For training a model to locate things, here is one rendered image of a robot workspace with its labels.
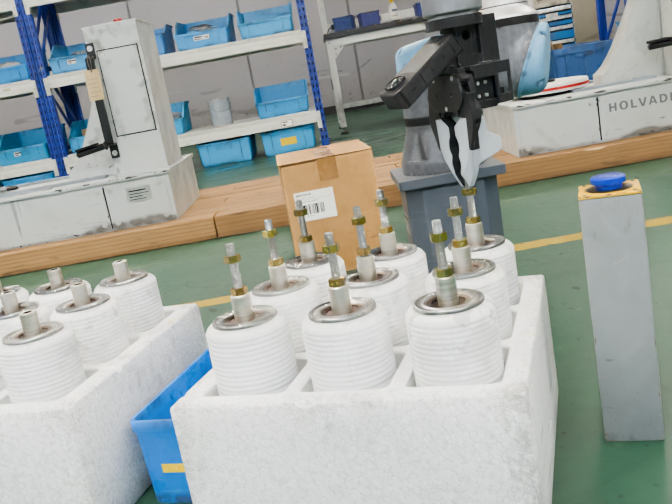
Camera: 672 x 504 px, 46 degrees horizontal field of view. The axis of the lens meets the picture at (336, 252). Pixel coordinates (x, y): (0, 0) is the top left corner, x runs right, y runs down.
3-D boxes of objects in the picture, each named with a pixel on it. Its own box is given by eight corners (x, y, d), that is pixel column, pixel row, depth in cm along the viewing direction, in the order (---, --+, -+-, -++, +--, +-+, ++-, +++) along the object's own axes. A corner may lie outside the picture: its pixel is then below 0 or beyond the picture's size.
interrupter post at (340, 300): (358, 310, 87) (352, 282, 87) (344, 318, 86) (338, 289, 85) (341, 309, 89) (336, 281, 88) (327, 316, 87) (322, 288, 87)
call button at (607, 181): (591, 190, 97) (589, 174, 96) (626, 186, 96) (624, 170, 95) (591, 197, 93) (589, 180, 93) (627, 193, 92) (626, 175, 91)
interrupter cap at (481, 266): (429, 270, 98) (428, 264, 98) (490, 259, 98) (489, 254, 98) (435, 286, 91) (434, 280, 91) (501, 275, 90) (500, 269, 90)
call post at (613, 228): (603, 416, 106) (578, 188, 99) (660, 414, 104) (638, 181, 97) (605, 442, 99) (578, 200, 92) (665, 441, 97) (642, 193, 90)
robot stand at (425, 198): (413, 315, 161) (389, 169, 154) (504, 299, 160) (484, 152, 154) (425, 346, 143) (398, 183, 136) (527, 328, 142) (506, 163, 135)
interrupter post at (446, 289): (435, 304, 85) (431, 274, 84) (457, 300, 85) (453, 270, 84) (440, 310, 82) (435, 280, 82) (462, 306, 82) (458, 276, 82)
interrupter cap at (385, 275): (342, 277, 102) (341, 272, 102) (400, 269, 101) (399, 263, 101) (335, 294, 95) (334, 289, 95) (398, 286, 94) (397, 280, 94)
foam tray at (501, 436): (309, 401, 128) (287, 296, 124) (558, 391, 115) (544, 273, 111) (202, 550, 92) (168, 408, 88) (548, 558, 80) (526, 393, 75)
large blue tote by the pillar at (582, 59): (532, 106, 557) (526, 52, 548) (589, 95, 559) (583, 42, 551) (559, 108, 508) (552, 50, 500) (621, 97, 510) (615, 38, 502)
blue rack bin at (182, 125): (144, 137, 589) (138, 109, 584) (195, 128, 590) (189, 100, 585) (131, 143, 540) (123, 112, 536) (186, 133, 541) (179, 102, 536)
